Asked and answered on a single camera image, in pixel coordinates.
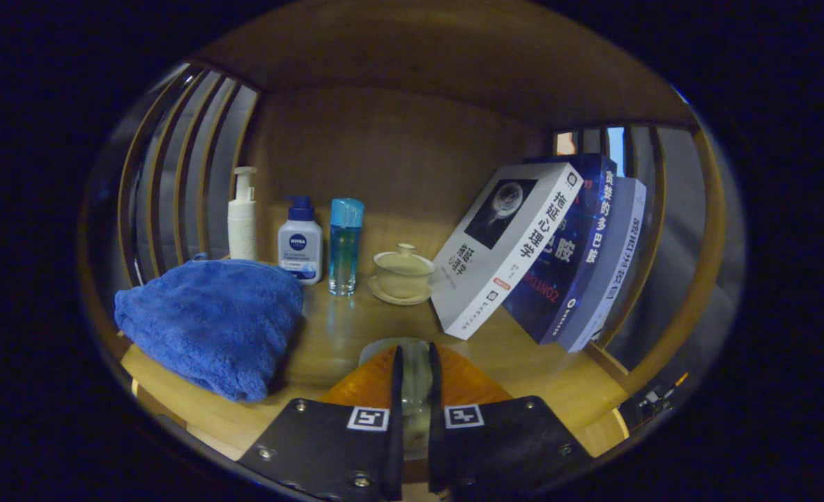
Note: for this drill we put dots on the wooden cabinet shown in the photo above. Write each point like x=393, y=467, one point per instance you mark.
x=398, y=139

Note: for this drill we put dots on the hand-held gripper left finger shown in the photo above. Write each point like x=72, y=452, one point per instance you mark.
x=394, y=432

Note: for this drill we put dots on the black and orange equipment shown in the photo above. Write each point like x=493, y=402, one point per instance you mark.
x=659, y=397

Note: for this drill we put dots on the white book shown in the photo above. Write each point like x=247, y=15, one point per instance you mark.
x=502, y=251

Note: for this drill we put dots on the dark blue book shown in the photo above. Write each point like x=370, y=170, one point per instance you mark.
x=565, y=268

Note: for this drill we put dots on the blue folded towel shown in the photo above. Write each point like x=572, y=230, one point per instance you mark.
x=210, y=321

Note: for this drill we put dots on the white bottle with blue cap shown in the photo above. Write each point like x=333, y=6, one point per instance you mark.
x=300, y=244

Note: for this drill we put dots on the white pump bottle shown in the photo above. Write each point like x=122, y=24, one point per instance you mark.
x=242, y=223

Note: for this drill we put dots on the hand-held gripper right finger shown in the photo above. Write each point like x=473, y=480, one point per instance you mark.
x=436, y=432

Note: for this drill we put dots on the clear blue bottle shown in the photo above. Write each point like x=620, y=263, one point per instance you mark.
x=345, y=251

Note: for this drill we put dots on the wooden countertop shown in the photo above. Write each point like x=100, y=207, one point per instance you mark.
x=342, y=335

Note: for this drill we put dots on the cream lidded teacup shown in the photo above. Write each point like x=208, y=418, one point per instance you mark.
x=403, y=275

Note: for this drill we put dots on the light blue book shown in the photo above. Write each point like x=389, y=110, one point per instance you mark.
x=618, y=244

